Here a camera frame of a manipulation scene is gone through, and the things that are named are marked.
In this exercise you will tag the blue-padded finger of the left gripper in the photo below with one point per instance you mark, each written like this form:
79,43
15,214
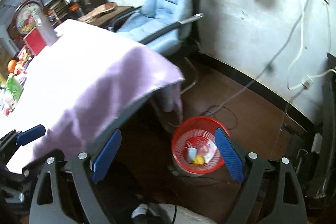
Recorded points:
30,135

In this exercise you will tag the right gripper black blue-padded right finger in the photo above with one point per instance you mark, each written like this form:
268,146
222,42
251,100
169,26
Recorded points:
270,191

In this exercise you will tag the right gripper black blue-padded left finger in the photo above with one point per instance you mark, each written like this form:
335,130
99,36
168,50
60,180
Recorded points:
66,190

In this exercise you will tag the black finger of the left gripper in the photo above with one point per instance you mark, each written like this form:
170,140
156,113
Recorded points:
34,168

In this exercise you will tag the green white wrapper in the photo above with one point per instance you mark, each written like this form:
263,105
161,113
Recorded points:
13,90

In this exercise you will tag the blue face mask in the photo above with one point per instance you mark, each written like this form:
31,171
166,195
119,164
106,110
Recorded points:
191,154

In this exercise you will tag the clear plastic wrapper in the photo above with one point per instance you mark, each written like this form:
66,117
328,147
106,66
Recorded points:
197,142

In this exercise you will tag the purple printed tablecloth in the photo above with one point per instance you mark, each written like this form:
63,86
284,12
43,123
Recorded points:
82,84

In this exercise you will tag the orange fruit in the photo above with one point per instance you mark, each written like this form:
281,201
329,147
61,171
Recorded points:
11,65

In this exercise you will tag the red snack bag rear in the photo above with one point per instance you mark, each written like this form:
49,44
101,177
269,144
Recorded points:
24,54

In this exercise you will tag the stainless steel bottle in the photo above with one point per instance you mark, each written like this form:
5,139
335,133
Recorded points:
45,28

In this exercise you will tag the red white tissue box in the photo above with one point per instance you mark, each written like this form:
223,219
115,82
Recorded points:
34,41

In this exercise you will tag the red plastic waste basket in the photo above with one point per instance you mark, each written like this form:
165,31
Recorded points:
196,126

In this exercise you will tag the round embroidered fruit screen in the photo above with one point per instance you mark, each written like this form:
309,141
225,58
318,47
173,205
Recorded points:
23,19

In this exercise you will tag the wooden side table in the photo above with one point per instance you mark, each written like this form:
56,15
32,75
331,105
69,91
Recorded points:
101,15

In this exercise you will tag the blue cushioned office chair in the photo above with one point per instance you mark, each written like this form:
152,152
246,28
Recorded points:
168,27

